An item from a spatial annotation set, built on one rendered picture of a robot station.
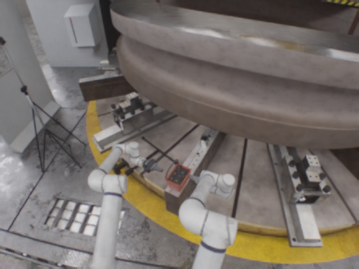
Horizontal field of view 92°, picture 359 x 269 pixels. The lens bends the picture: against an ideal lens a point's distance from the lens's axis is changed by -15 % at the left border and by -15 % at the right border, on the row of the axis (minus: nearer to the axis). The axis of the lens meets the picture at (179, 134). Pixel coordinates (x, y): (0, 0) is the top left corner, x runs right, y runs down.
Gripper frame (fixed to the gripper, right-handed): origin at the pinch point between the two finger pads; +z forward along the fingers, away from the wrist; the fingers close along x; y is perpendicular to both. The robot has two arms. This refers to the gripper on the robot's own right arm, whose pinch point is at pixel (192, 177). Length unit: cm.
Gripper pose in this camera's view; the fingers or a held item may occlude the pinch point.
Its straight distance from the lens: 160.2
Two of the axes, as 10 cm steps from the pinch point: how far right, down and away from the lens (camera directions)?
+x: -4.9, 6.0, -6.3
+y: 0.0, -7.2, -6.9
